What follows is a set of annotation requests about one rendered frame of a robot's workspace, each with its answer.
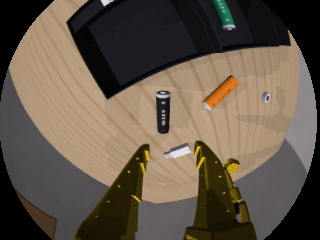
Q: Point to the orange cylinder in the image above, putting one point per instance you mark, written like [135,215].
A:
[220,93]

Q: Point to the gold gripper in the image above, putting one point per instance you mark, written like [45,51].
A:
[116,215]

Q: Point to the white usb stick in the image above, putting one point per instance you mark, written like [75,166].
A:
[178,151]

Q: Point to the black aa battery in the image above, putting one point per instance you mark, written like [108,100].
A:
[163,111]

